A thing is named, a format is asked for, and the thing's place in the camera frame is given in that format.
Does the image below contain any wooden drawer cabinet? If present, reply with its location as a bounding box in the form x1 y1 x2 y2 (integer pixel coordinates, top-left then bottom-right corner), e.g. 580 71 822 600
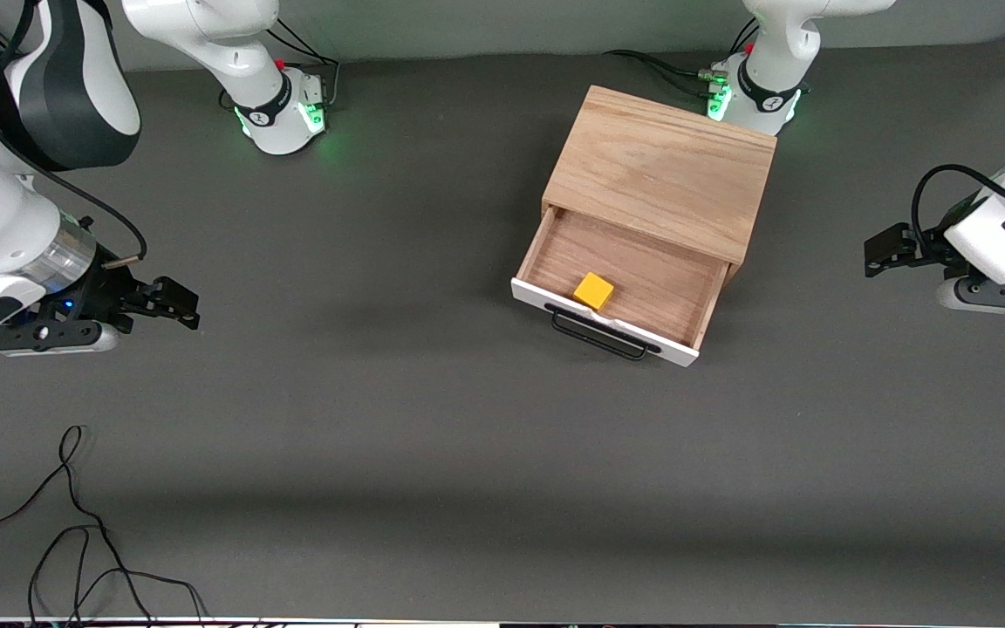
541 85 778 285

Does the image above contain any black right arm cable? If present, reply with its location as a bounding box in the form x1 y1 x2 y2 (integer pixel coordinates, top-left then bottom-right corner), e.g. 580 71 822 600
0 0 148 303

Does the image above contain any black base cable bundle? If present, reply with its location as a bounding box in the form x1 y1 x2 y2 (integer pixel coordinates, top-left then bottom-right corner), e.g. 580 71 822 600
603 17 761 99
260 12 343 111

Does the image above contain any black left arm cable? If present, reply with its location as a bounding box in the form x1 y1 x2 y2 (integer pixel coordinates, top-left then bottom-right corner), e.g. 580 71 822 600
910 163 1005 257

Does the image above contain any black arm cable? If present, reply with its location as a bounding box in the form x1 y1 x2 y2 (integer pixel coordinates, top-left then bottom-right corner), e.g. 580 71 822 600
910 163 1005 257
0 0 148 303

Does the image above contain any thin black loose cable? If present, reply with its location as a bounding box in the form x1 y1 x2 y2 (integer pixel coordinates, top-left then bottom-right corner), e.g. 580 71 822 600
0 425 209 625
28 526 156 628

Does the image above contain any white-fronted drawer with black handle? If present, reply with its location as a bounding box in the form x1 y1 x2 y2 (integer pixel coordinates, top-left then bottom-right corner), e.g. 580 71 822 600
511 204 732 368

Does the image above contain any yellow cube block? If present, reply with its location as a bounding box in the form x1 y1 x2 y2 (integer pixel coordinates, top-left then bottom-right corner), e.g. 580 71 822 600
573 272 616 311

